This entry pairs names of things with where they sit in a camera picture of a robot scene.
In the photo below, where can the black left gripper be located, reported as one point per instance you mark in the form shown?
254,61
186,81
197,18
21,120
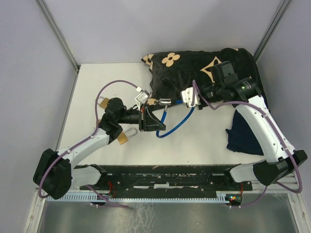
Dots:
147,121

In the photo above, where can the large brass padlock with keys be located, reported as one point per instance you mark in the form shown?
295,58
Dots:
126,135

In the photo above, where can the brass padlock with key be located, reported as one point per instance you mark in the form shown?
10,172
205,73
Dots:
102,102

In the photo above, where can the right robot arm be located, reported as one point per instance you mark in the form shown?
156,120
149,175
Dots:
280,156

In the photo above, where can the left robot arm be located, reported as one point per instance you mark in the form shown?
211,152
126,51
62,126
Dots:
57,171

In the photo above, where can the black floral patterned blanket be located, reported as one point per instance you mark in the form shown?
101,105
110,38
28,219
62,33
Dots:
174,71

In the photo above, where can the dark blue cloth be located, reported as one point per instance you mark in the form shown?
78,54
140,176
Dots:
240,137

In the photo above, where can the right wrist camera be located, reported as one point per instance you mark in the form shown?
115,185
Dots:
190,97

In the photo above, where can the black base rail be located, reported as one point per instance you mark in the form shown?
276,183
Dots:
156,182

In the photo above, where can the right aluminium frame post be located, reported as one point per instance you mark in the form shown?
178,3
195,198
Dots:
272,26

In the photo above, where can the aluminium frame post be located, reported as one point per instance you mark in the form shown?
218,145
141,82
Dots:
272,26
57,32

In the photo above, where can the left aluminium frame post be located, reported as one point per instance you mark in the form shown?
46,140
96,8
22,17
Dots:
57,32

